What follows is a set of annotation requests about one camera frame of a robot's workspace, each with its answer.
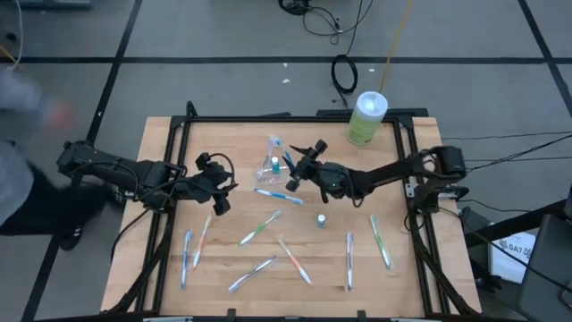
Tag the dark grey equipment case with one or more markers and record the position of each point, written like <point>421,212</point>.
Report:
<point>549,268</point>

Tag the green disinfecting wipes canister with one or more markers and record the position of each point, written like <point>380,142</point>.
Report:
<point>366,118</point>

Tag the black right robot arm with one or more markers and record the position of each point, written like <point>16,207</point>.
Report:
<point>389,172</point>

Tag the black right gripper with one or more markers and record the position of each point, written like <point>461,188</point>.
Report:
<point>310,167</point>

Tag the person's hand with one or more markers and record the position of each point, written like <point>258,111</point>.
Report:
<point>58,115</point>

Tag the purple toothbrush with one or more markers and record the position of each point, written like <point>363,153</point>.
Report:
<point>251,274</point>
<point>349,261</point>

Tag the green toothbrush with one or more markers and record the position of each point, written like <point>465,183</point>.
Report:
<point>260,228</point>
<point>381,242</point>

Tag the grey floor bar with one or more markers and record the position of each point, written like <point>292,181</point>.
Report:
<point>53,3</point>

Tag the black frame clamp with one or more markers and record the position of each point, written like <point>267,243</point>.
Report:
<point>361,315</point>
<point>231,314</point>
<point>191,109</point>

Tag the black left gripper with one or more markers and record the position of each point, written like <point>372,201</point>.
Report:
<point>214,179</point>

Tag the orange toothbrush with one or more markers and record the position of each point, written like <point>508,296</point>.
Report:
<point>294,260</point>
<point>201,242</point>

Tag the black diagonal stand leg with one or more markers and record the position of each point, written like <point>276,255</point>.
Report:
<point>514,225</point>

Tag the black aluminium table frame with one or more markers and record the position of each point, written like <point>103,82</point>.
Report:
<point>268,119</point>

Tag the clear plastic bag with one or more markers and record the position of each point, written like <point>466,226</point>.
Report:
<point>268,174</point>

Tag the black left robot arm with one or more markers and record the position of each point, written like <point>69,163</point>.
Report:
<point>147,179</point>

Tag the blue toothbrush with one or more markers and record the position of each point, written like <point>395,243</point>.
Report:
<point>281,147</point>
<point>279,196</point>
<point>186,259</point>

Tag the silver metal bracket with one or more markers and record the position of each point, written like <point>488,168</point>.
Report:
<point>411,190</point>

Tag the person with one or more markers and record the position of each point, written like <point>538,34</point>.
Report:
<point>18,188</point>

